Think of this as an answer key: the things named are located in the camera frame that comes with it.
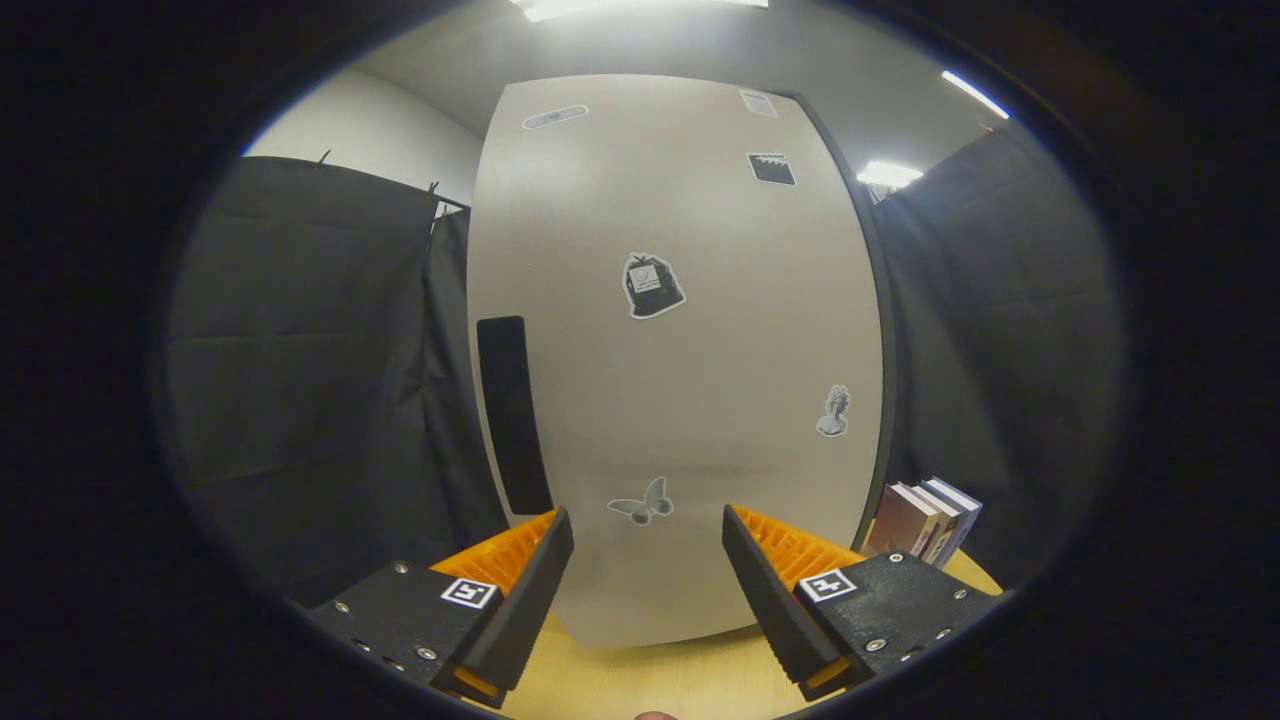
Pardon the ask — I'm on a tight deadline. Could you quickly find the ceiling light panel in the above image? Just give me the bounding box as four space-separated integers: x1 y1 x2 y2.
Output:
856 160 925 189
940 68 1011 121
515 0 771 23

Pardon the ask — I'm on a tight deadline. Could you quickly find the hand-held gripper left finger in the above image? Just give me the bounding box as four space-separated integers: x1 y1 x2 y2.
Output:
305 507 576 709

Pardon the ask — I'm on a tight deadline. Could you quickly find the black door handle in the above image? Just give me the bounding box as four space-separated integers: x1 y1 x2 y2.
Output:
476 315 554 516

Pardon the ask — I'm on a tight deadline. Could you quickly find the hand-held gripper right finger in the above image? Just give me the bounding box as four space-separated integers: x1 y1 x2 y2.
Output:
722 503 1006 703

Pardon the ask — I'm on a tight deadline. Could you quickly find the beige cabinet door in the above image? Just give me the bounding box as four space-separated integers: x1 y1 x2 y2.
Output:
465 73 886 649

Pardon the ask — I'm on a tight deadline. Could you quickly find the blue book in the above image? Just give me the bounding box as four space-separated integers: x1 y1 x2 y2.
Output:
920 476 984 569

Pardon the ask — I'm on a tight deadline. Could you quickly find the dark grey cabinet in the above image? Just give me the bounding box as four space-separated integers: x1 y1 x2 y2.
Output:
795 88 901 526

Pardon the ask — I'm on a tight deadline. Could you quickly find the black backdrop cloth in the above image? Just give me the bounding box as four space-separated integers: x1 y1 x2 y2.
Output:
165 155 511 606
860 125 1131 591

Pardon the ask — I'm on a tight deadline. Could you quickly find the white book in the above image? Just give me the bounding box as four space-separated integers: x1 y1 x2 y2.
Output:
905 482 963 566

